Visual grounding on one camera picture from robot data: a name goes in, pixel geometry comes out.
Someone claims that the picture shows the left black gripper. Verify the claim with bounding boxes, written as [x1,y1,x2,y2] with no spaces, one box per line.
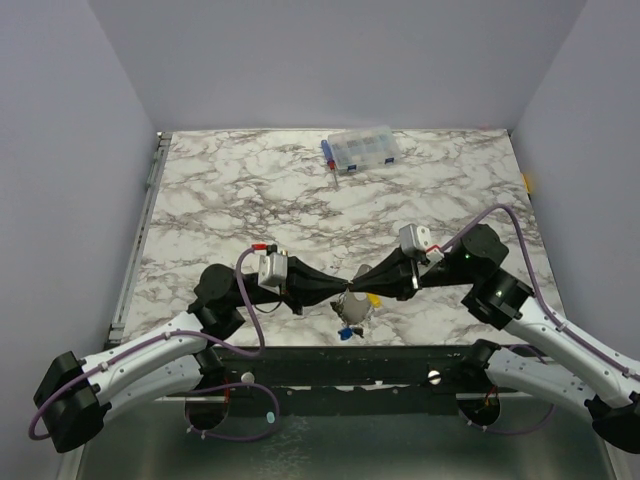
[232,256,348,315]

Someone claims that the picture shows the yellow key tag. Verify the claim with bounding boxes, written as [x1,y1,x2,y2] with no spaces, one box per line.
[367,293,381,309]

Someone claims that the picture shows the metal key organizer ring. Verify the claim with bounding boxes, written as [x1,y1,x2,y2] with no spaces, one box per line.
[330,264,377,326]

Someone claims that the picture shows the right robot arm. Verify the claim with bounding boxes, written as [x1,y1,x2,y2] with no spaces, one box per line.
[349,224,639,454]

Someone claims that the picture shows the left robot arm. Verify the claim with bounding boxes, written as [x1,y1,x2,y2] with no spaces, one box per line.
[28,252,348,453]

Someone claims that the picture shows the clear plastic organizer box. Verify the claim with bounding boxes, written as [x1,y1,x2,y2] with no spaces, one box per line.
[326,126,401,174]

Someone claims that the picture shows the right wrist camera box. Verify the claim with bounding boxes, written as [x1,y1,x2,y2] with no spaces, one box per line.
[399,223,444,266]

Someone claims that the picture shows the black mounting rail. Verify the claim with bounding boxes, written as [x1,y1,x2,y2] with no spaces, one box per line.
[185,341,496,416]

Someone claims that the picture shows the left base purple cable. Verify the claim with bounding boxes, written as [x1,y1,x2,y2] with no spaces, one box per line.
[185,382,281,443]

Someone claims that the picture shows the blue handled screwdriver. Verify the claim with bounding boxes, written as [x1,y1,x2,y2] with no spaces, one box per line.
[321,140,339,188]

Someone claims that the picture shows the yellow wall clip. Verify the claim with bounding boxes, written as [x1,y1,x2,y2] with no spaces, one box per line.
[521,173,534,198]

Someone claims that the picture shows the metal side rail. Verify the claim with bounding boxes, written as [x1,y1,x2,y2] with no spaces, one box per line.
[106,132,173,345]

